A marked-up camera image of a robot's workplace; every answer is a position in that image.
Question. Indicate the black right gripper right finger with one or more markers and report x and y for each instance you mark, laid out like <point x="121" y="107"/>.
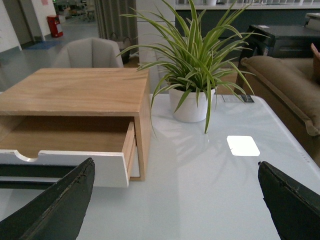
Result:
<point x="294" y="208"/>

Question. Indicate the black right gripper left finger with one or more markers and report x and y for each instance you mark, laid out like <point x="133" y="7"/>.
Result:
<point x="58" y="212"/>

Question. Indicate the white front wooden drawer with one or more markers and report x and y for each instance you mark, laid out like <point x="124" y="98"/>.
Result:
<point x="53" y="148"/>

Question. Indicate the wooden drawer cabinet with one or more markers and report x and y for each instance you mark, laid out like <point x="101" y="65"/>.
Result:
<point x="81" y="95"/>

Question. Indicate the brown sofa cushion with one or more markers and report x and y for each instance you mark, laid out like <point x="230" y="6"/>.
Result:
<point x="288" y="86"/>

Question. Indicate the white plant pot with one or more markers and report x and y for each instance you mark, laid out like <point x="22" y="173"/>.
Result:
<point x="192" y="110"/>

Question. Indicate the grey armchair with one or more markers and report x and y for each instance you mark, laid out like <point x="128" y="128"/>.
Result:
<point x="89" y="53"/>

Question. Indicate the dark side table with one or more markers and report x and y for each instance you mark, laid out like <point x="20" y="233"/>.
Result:
<point x="282" y="42"/>

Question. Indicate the green spider plant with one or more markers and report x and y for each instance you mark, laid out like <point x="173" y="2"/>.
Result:
<point x="190" y="60"/>

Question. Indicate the red fire extinguisher box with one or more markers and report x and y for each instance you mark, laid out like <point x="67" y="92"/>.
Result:
<point x="54" y="26"/>

